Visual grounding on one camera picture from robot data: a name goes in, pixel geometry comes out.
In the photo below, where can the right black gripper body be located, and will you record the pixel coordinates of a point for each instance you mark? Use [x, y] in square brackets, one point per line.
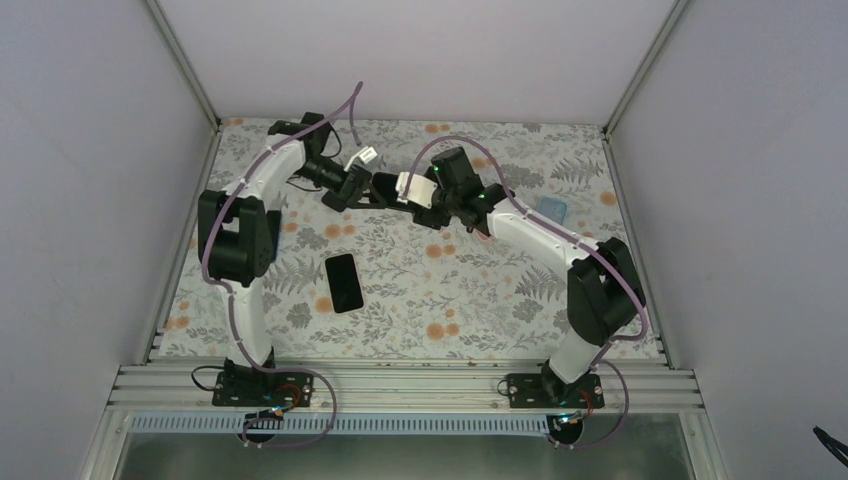
[429, 219]

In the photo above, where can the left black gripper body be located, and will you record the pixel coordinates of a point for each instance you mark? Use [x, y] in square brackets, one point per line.
[340, 193]

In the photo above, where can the light blue phone case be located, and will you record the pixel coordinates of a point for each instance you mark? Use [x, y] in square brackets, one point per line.
[553, 209]

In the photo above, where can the black phone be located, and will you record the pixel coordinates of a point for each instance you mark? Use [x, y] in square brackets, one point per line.
[383, 188]

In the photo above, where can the blue smartphone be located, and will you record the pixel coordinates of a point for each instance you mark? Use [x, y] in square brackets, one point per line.
[274, 218]

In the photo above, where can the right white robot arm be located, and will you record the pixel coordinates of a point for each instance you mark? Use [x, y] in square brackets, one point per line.
[603, 289]

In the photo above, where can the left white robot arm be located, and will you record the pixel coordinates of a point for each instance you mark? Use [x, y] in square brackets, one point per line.
[239, 228]

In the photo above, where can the floral patterned mat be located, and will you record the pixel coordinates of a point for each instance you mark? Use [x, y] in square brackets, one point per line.
[437, 294]

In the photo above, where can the black object at corner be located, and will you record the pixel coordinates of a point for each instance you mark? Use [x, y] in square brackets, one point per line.
[834, 446]

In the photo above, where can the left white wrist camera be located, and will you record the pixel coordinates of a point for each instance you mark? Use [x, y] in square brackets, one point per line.
[365, 155]

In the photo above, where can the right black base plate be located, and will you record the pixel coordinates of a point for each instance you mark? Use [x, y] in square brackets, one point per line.
[538, 391]

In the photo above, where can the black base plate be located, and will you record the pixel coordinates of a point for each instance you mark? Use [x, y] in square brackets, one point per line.
[538, 391]
[288, 389]

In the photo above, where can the perforated cable duct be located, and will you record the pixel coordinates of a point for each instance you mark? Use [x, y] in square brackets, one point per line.
[344, 424]

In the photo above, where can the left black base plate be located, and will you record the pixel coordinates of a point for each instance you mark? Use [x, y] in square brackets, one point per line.
[288, 389]

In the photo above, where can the aluminium rail frame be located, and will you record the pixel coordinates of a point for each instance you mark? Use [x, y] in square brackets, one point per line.
[427, 386]

